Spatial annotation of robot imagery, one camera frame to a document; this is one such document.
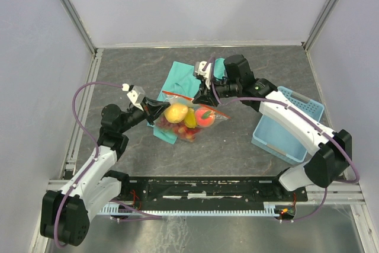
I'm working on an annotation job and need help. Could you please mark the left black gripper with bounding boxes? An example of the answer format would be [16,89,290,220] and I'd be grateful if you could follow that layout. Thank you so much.
[118,96,170,133]

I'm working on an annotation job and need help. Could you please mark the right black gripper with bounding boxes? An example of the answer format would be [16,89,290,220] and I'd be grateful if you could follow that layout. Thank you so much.
[192,73,240,107]

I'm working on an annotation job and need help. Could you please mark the clear zip top bag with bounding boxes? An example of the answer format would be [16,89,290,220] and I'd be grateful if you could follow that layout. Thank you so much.
[153,91,230,144]

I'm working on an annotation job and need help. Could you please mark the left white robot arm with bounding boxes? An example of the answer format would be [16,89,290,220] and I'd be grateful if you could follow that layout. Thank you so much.
[40,98,170,248]

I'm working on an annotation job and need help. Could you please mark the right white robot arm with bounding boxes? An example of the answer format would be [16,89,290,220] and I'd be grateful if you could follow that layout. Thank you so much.
[193,55,352,200]

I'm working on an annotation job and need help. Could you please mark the fake purple grapes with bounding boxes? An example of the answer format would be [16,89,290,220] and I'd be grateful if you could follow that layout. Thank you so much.
[156,116,176,131]

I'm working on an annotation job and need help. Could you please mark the fake peach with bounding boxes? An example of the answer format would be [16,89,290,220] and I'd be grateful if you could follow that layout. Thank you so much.
[195,108,216,128]

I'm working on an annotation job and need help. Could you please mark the yellow fake lemon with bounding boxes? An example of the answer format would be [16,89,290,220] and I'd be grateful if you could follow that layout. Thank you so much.
[164,103,188,123]

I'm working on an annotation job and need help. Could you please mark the yellow fake starfruit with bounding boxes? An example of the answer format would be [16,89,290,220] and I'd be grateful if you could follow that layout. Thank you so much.
[183,108,197,129]

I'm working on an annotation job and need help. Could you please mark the fake strawberries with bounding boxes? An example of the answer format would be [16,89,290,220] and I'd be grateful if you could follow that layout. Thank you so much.
[172,124,202,142]

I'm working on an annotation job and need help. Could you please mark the teal t-shirt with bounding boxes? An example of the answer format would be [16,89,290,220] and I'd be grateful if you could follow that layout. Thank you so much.
[147,58,225,145]

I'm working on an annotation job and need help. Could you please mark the light blue plastic basket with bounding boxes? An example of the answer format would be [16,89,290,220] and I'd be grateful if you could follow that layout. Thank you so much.
[252,86,325,165]

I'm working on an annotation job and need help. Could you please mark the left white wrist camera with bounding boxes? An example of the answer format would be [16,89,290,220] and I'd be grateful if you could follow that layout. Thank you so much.
[121,84,146,111]

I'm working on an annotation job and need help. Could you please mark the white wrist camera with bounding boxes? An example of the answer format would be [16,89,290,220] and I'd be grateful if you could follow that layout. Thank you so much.
[194,61,214,89]
[121,84,146,111]

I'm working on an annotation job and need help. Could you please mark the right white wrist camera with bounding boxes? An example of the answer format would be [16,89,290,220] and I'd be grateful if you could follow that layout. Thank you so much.
[194,61,214,89]

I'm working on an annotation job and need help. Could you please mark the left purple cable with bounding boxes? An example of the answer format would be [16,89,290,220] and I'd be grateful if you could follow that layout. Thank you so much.
[54,82,125,249]

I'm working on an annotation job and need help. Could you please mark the light blue cable duct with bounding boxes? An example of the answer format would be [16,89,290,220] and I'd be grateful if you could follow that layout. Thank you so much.
[97,203,279,217]

